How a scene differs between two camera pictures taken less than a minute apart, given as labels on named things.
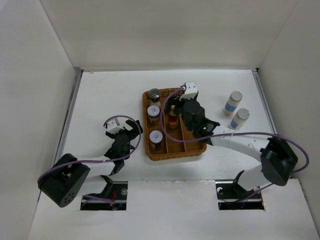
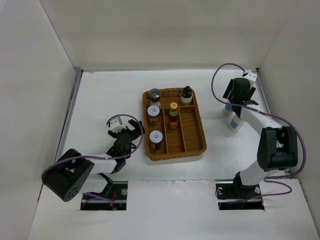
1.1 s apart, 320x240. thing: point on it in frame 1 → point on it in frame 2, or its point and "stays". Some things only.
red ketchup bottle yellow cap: [172, 118] stays
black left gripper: [134, 125] stays
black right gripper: [173, 100] → [229, 90]
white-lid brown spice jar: [156, 137] stays
